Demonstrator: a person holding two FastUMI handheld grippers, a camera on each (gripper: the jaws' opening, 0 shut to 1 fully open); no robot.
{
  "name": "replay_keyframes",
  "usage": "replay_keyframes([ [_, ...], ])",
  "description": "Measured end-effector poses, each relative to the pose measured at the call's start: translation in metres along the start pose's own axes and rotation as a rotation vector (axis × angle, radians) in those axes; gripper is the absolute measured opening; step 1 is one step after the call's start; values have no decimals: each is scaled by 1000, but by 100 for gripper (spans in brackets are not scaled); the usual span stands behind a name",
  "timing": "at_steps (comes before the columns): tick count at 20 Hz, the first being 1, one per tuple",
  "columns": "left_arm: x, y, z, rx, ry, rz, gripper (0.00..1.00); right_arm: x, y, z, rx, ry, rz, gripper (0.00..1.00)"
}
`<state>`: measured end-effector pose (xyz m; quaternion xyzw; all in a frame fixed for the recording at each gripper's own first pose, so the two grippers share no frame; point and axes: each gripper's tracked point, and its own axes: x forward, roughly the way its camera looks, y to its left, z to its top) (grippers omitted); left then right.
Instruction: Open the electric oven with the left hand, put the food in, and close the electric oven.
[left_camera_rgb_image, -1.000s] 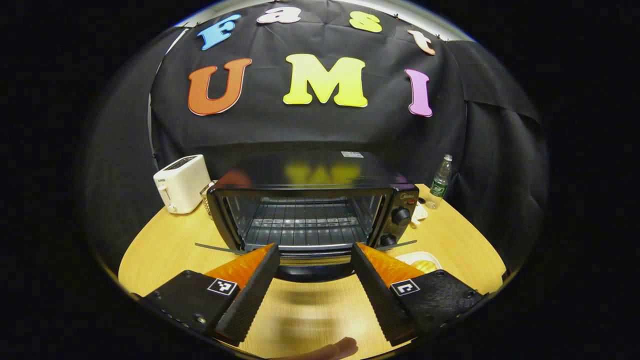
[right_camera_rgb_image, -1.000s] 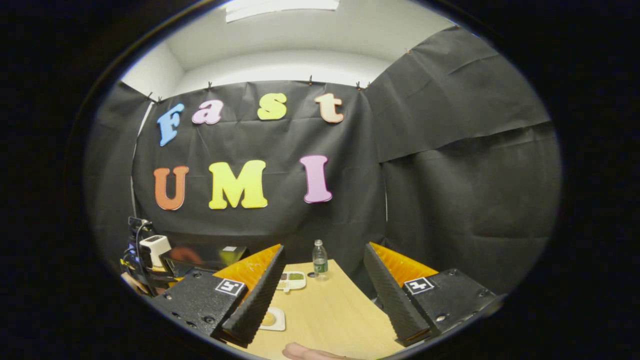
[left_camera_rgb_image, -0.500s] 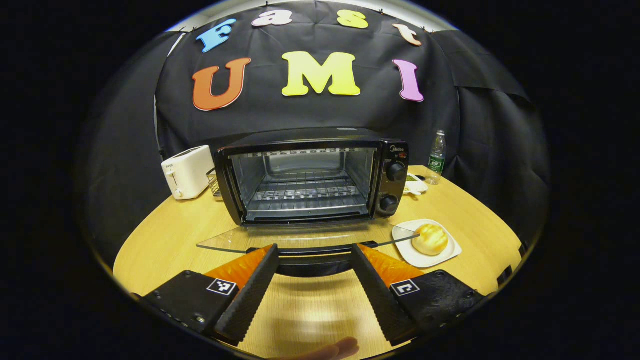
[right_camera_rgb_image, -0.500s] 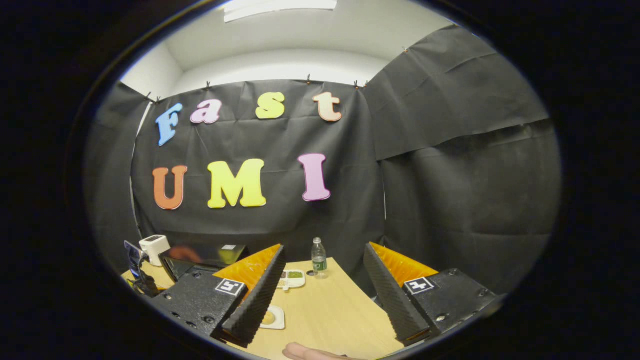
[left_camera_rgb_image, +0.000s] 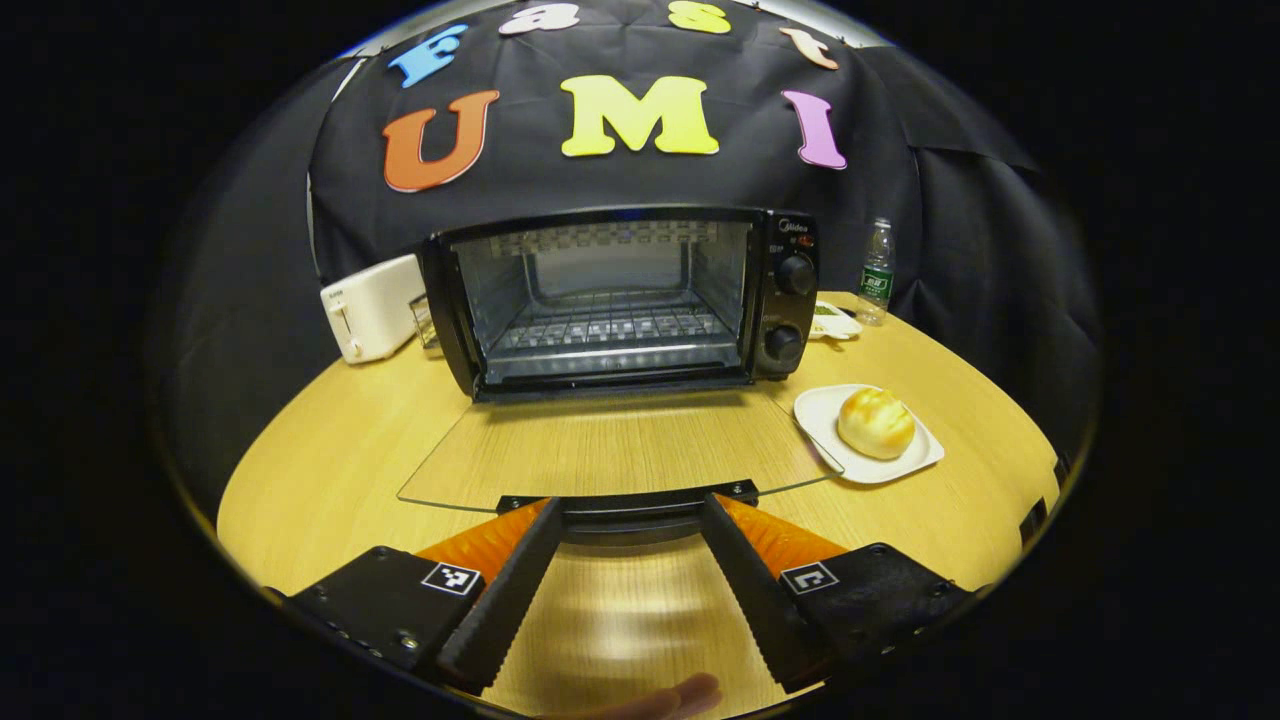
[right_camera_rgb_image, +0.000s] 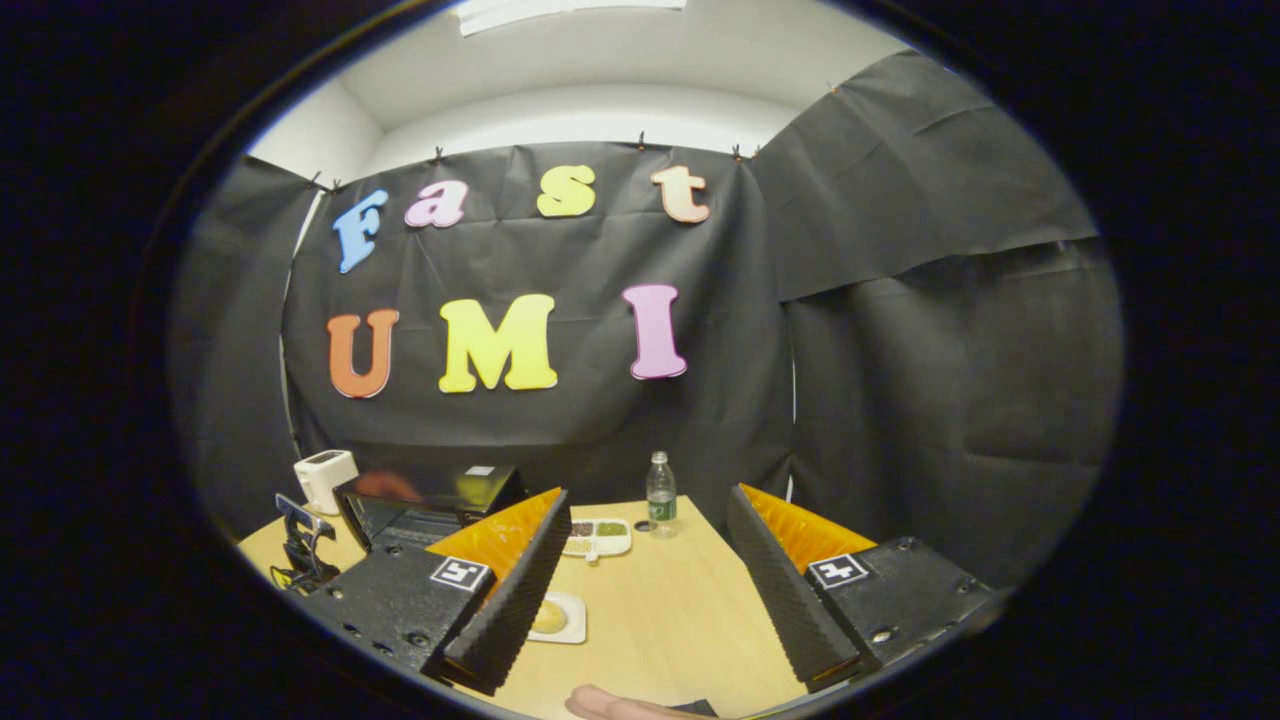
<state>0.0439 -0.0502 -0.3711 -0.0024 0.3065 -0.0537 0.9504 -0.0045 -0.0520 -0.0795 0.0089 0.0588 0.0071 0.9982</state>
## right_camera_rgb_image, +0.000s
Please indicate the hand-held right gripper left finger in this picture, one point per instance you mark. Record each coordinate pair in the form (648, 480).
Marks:
(515, 600)

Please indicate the large ceiling light panel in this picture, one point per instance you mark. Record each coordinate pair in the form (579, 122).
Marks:
(570, 12)

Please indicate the black backdrop cloth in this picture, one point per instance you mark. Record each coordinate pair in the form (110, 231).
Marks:
(900, 350)

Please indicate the white divided food tray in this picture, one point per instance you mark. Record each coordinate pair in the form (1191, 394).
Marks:
(598, 537)

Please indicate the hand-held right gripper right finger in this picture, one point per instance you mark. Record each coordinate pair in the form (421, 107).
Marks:
(785, 595)

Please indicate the white toaster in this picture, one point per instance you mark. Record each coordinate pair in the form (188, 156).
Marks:
(325, 478)

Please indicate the small white plate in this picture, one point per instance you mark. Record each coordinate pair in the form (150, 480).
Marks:
(574, 625)

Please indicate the black electric oven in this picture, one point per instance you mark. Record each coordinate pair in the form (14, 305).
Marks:
(440, 490)

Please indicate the round yellow bun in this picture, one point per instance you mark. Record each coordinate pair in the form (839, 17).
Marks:
(550, 617)

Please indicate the clear plastic water bottle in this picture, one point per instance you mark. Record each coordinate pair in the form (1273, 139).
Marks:
(661, 495)

